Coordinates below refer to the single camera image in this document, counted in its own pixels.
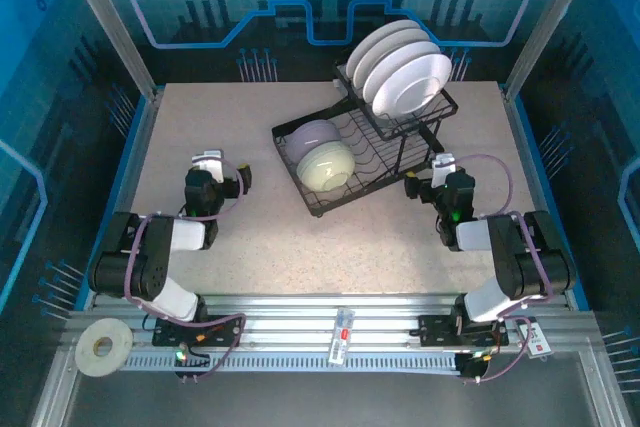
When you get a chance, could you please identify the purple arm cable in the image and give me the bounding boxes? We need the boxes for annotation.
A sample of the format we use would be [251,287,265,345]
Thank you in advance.
[122,156,249,384]
[452,153,556,386]

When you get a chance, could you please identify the black wire dish rack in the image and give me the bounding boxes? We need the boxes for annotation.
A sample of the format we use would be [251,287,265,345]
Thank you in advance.
[271,60,460,218]

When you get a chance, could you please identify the aluminium enclosure post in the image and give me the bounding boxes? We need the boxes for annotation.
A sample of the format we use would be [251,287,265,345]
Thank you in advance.
[54,0,164,101]
[501,0,604,104]

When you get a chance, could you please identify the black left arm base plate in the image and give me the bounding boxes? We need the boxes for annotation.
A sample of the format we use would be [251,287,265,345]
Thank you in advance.
[151,313,247,348]

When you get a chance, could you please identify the green rimmed lettered plate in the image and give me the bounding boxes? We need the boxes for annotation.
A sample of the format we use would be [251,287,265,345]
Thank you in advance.
[371,52,454,119]

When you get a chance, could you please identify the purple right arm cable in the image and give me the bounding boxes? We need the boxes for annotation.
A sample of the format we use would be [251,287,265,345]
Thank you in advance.
[452,153,556,386]

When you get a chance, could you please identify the purple ceramic bowl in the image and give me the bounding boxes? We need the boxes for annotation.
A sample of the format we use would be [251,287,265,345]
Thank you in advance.
[284,119,343,164]

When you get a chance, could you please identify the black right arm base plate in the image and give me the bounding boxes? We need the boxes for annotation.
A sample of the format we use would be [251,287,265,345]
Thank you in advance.
[417,313,510,348]

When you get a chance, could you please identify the pale green ceramic bowl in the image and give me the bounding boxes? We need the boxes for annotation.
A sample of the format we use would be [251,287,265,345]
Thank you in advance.
[295,140,357,193]

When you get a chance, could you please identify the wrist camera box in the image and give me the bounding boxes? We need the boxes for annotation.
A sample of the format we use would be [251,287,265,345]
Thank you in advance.
[430,152,457,187]
[192,149,225,184]

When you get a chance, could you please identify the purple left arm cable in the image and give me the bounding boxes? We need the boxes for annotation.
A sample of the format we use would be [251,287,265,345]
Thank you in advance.
[122,156,249,384]

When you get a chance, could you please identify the white tape roll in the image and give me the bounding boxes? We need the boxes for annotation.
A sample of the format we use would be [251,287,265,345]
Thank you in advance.
[74,317,135,378]

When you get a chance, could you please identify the grey slotted cable duct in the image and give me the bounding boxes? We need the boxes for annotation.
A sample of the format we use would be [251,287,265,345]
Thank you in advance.
[122,351,461,374]

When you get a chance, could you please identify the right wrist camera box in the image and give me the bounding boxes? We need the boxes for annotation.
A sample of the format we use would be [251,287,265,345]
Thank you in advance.
[430,152,457,187]

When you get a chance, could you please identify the white ceramic plate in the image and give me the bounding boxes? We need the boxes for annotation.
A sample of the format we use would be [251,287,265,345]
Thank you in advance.
[344,19,420,79]

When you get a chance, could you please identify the black controller board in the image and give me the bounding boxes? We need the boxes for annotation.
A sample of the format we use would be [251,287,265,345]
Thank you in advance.
[172,341,212,384]
[457,350,495,384]

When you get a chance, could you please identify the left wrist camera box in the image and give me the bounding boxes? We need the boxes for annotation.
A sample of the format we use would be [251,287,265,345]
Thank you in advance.
[192,149,225,184]

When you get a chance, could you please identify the white tag card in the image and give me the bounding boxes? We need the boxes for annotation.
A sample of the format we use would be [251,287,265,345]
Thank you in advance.
[517,320,555,361]

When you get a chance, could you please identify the aluminium frame rail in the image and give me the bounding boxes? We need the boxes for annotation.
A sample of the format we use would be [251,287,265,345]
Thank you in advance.
[64,291,604,356]

